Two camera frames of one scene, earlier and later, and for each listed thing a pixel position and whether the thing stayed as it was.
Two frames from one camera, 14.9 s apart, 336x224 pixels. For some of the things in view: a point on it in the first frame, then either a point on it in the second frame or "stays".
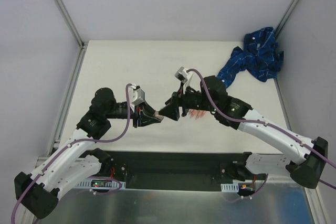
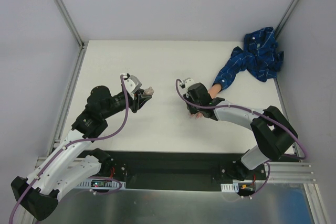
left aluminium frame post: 69,19 stays
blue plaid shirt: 261,57 stays
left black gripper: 138,116 to 136,100
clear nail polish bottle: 157,114 to 149,91
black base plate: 188,171 stays
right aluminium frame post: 288,11 stays
